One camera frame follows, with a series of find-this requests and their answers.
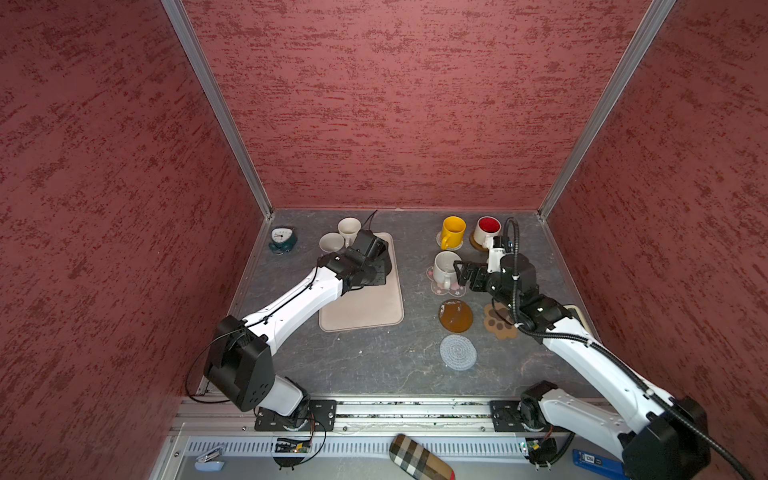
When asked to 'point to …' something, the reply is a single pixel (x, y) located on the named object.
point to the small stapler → (211, 461)
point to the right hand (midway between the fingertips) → (464, 270)
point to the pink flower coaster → (456, 290)
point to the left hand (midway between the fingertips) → (377, 278)
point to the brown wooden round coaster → (455, 316)
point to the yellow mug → (453, 228)
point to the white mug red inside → (486, 227)
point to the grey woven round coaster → (457, 352)
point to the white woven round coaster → (439, 242)
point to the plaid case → (417, 461)
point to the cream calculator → (581, 318)
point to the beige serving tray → (376, 305)
